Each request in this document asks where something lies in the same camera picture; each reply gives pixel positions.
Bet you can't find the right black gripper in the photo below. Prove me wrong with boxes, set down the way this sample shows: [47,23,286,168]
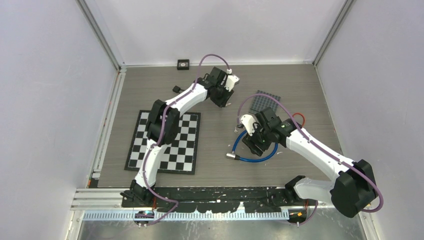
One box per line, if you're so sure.
[242,121,272,157]

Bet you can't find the blue cable lock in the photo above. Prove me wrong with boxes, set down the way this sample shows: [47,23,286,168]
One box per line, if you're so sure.
[225,130,279,163]

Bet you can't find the red cable padlock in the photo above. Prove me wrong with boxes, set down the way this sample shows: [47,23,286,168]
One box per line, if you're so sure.
[292,112,306,128]

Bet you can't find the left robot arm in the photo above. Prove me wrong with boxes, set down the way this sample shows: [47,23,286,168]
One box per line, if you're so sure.
[121,67,240,207]

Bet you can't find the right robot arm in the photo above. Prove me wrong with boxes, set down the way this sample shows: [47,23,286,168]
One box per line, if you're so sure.
[239,107,381,218]

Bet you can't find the grey building plate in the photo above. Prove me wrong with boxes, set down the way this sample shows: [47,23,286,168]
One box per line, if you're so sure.
[248,90,281,115]

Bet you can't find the small black square device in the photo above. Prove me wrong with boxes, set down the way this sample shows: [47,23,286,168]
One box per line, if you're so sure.
[176,59,190,71]

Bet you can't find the black white chessboard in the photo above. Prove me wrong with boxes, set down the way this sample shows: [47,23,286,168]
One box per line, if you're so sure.
[124,110,202,175]

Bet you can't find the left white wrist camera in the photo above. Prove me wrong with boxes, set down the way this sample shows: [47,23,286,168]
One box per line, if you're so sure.
[224,69,240,92]

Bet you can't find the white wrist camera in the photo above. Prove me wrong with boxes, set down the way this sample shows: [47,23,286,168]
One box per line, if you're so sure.
[240,114,256,136]
[224,69,240,92]

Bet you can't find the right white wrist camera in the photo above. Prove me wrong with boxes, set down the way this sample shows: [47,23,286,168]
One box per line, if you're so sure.
[240,114,256,136]

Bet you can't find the black cable padlock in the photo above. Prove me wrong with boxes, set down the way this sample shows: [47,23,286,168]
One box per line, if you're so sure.
[172,85,186,94]

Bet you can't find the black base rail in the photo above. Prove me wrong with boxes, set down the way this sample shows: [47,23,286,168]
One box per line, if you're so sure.
[120,186,317,214]

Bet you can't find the aluminium frame rail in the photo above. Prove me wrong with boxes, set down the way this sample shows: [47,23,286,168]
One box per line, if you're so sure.
[83,209,290,222]

